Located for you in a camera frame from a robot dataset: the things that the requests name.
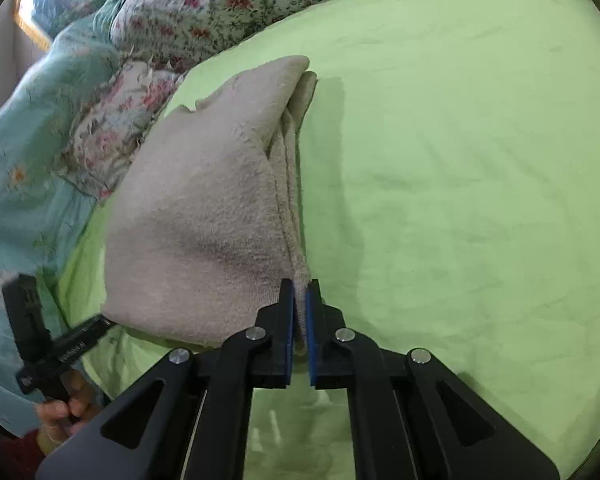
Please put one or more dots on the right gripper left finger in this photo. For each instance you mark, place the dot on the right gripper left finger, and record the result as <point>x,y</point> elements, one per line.
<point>188,416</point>

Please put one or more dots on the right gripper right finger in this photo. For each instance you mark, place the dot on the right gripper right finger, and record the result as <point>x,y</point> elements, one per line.
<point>411,417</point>

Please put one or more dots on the beige knit sweater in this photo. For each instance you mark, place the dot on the beige knit sweater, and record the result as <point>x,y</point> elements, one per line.
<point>205,224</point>

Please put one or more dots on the person's left hand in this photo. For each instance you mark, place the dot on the person's left hand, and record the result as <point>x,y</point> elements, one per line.
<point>62,419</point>

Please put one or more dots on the teal floral blanket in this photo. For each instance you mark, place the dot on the teal floral blanket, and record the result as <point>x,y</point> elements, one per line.
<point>41,215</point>

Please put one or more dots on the lime green bed sheet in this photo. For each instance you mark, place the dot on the lime green bed sheet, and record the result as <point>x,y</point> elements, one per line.
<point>450,190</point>

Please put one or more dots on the pink floral ruffled pillow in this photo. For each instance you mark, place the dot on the pink floral ruffled pillow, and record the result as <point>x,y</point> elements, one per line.
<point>103,144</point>

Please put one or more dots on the gold picture frame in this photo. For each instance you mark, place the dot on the gold picture frame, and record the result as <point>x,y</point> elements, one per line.
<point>23,10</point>

